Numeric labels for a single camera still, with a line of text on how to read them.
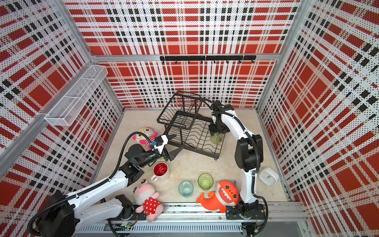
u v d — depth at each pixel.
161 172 0.86
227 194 0.72
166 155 0.62
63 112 0.69
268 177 0.80
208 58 0.88
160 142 0.57
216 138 0.99
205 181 0.84
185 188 0.80
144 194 0.74
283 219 0.73
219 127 0.79
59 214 0.40
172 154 0.63
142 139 0.96
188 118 1.06
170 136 0.68
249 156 0.53
